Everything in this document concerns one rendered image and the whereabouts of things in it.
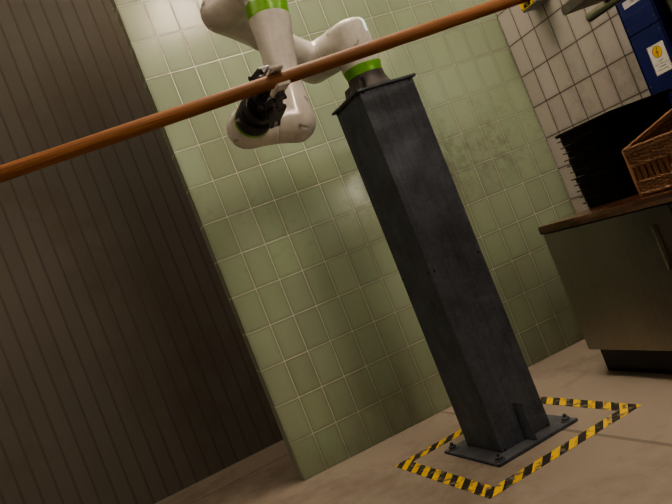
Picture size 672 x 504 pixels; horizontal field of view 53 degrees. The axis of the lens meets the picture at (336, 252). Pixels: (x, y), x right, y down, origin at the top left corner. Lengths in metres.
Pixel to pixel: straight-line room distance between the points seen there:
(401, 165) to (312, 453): 1.20
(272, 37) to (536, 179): 1.67
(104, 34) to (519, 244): 2.25
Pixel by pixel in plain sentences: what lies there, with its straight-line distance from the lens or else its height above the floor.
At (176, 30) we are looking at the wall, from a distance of 2.86.
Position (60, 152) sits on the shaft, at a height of 1.12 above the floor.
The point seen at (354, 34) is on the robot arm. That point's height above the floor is 1.38.
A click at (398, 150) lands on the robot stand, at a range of 2.12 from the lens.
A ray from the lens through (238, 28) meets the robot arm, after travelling 2.11.
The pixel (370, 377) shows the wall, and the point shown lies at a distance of 2.76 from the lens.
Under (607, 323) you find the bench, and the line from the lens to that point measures 2.50.
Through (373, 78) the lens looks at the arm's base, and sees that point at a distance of 2.20.
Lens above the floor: 0.75
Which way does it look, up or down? level
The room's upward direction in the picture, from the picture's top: 22 degrees counter-clockwise
